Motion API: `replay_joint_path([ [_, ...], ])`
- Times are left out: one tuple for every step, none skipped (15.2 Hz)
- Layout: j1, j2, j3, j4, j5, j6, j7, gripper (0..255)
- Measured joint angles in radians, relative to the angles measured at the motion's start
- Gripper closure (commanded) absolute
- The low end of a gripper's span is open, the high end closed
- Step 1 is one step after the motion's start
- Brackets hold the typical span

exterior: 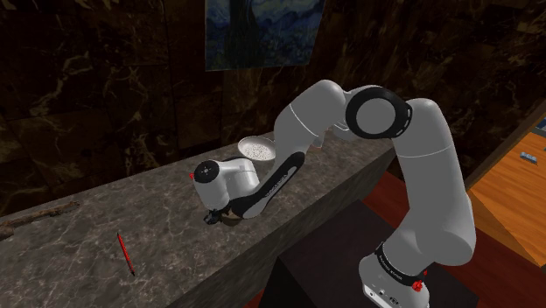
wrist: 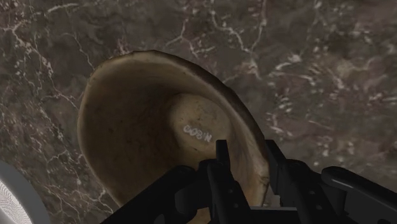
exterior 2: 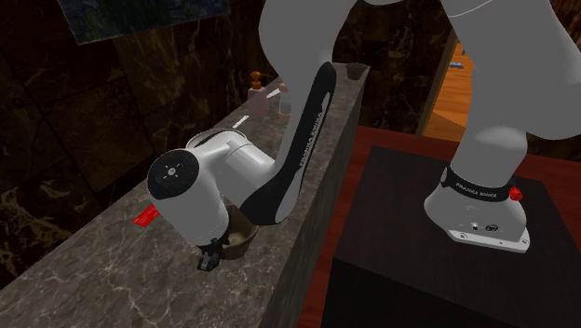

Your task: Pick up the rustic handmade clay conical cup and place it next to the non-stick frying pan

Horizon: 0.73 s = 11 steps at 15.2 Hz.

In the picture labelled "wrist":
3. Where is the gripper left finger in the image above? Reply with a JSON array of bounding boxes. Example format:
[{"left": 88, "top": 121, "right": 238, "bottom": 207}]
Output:
[{"left": 99, "top": 139, "right": 253, "bottom": 224}]

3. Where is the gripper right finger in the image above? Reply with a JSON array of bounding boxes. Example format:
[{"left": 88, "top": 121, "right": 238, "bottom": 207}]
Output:
[{"left": 265, "top": 139, "right": 397, "bottom": 224}]

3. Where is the white round speaker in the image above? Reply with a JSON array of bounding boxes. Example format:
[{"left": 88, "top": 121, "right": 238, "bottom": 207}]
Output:
[{"left": 0, "top": 160, "right": 50, "bottom": 224}]

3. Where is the tan wooden bowl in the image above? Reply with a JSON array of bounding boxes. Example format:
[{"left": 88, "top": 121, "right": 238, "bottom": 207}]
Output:
[{"left": 76, "top": 50, "right": 270, "bottom": 224}]

